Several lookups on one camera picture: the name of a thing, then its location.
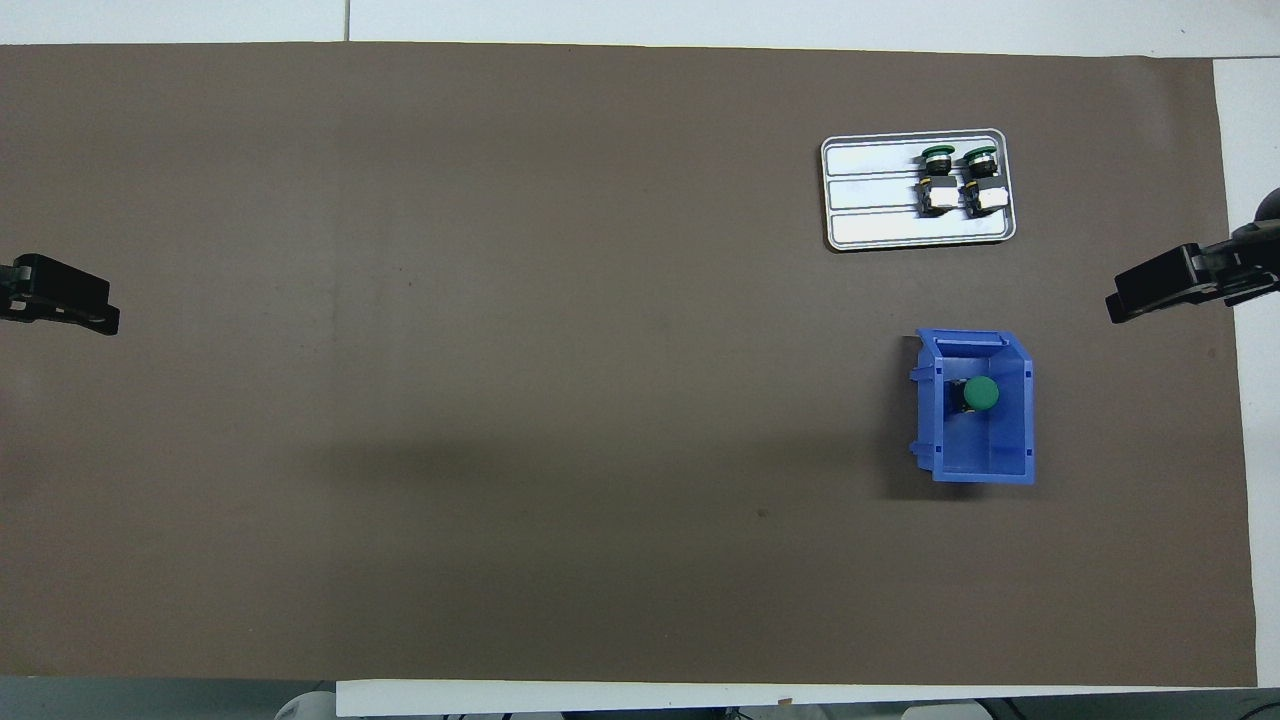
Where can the green push button switch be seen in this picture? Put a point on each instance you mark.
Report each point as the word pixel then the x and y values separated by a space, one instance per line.
pixel 937 180
pixel 981 393
pixel 983 180

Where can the brown table mat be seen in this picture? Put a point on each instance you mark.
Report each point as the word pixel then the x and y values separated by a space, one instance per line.
pixel 500 400

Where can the blue plastic storage bin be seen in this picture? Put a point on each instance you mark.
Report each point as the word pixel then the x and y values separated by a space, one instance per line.
pixel 1000 450

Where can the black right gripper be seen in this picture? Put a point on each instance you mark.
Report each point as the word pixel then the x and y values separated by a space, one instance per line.
pixel 1240 265

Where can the grey metal tray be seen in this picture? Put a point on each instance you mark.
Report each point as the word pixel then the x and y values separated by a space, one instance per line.
pixel 870 200

